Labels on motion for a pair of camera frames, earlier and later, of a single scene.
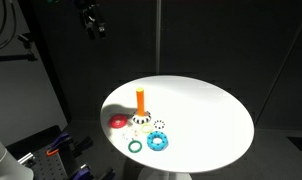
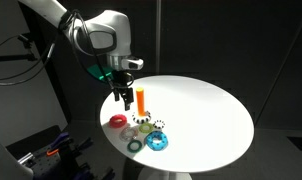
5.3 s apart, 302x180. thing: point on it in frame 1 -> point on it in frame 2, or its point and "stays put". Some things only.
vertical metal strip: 157,36 stays put
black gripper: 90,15 -> 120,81
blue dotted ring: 157,147 stays put
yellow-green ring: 147,128 stays put
